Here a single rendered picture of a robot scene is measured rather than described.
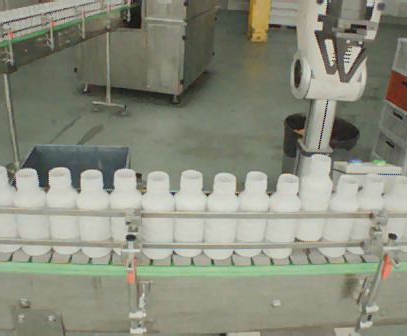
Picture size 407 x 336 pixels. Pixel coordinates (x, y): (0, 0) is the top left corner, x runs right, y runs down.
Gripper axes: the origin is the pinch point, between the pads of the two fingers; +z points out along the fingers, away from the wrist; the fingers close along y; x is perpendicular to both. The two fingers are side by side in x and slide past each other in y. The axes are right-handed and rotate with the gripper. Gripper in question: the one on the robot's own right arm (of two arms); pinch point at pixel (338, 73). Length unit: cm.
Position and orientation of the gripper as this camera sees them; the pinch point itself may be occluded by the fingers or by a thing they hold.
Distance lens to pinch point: 74.0
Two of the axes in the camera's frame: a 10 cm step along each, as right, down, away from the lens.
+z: -0.6, 9.2, 3.9
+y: 0.7, 3.9, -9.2
